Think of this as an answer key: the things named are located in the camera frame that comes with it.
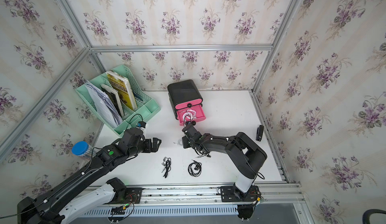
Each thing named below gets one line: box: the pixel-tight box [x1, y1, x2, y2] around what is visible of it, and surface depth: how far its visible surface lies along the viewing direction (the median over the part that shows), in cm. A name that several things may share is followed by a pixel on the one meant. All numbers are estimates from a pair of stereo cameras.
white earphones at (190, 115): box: [183, 108, 197, 123], surface depth 97 cm
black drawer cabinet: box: [167, 79, 204, 120], surface depth 100 cm
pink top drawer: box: [175, 98, 203, 109], surface depth 94 cm
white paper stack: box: [84, 82, 124, 128], surface depth 86 cm
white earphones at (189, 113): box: [180, 108, 197, 121], surface depth 97 cm
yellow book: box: [105, 70, 138, 111], surface depth 96 cm
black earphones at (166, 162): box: [161, 156, 172, 179], surface depth 84 cm
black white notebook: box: [100, 83, 125, 118], surface depth 95 cm
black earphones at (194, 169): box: [187, 159, 203, 177], surface depth 83 cm
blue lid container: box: [71, 141, 92, 159], surface depth 71 cm
